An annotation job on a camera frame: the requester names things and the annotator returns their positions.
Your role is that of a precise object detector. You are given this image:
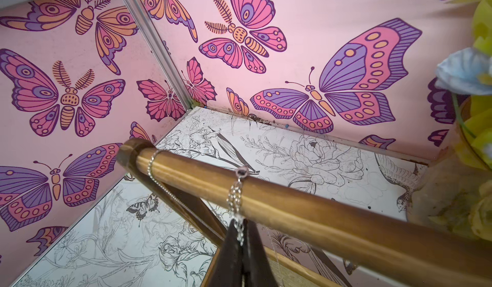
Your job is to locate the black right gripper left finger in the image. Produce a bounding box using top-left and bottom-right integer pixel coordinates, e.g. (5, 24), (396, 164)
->
(208, 221), (243, 287)

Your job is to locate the artificial plant in gold pot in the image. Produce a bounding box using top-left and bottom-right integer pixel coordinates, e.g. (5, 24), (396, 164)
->
(406, 0), (491, 241)

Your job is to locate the thin silver chain necklace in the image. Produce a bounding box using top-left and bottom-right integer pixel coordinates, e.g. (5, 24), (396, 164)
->
(147, 148), (216, 226)

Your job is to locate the silver crystal bead necklace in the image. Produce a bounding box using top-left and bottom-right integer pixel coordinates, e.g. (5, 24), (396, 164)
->
(225, 165), (251, 247)

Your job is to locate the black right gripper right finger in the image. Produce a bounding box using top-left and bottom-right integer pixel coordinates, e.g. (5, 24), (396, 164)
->
(242, 220), (278, 287)

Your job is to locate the wooden jewelry display stand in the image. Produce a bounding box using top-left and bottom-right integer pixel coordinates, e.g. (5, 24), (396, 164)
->
(117, 138), (491, 286)

